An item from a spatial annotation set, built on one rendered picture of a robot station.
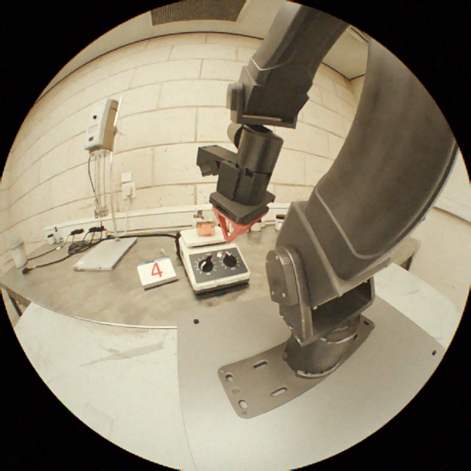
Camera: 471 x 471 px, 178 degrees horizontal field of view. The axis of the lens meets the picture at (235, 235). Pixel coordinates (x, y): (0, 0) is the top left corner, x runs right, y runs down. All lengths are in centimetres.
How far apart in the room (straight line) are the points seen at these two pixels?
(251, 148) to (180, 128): 75
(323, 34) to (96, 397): 44
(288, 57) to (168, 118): 85
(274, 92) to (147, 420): 38
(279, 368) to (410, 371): 18
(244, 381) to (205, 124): 96
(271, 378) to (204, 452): 11
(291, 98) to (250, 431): 32
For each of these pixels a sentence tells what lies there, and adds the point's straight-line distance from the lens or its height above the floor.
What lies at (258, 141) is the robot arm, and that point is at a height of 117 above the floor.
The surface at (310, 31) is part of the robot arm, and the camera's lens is 17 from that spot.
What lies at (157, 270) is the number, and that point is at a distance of 42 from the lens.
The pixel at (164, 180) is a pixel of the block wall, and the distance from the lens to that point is 89.
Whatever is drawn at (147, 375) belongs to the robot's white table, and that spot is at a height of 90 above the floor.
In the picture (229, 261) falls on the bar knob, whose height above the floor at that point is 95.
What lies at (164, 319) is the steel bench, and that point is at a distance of 31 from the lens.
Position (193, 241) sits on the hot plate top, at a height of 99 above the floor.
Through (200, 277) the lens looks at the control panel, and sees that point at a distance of 34.
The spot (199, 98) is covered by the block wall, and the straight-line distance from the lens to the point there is 102.
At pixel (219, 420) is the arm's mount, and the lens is 18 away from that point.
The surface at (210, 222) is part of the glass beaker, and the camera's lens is 40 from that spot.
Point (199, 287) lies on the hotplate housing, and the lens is 34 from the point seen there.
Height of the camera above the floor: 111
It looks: 17 degrees down
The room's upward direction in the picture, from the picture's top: straight up
